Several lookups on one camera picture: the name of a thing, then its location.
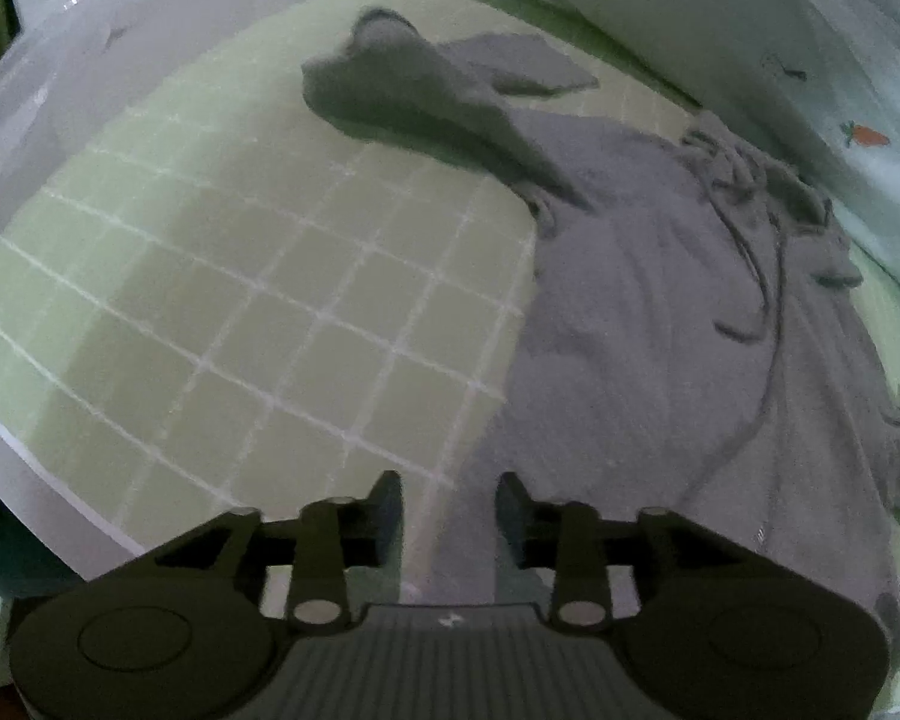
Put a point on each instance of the white plastic cover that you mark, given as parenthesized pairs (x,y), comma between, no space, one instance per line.
(82,52)

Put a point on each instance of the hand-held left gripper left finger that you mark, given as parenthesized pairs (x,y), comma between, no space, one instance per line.
(388,510)

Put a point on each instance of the pale carrot print quilt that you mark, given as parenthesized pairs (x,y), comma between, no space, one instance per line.
(757,22)

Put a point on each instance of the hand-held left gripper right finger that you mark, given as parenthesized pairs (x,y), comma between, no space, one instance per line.
(511,514)

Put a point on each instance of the grey sweatshirt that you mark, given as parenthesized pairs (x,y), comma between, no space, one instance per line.
(645,330)

